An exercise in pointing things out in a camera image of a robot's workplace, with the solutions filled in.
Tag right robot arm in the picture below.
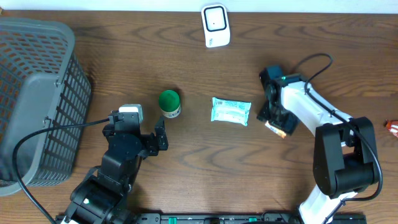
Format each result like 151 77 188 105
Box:
257 70 382 223

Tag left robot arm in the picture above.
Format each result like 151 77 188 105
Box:
55 112 169 224

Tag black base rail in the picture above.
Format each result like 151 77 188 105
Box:
133 212 368 224

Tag orange tissue pack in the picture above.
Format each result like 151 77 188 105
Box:
265 121 287 139

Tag teal wet wipes pack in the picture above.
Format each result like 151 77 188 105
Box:
211 97 251 126

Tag green lid white jar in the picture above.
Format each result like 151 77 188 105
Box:
159 90 182 118

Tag white barcode scanner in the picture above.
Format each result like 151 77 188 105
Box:
201 4 231 48

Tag grey plastic mesh basket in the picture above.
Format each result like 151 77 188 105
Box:
1 17 91 196

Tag red snack package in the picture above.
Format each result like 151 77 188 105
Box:
384 120 398 137

